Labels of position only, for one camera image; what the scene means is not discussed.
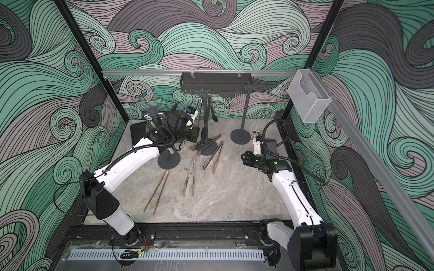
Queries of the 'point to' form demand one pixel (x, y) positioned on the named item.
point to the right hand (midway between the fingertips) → (243, 157)
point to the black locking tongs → (204, 131)
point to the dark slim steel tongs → (221, 144)
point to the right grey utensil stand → (242, 136)
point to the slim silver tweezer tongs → (192, 162)
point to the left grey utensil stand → (169, 158)
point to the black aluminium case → (138, 130)
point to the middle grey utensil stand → (210, 148)
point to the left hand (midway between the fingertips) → (198, 127)
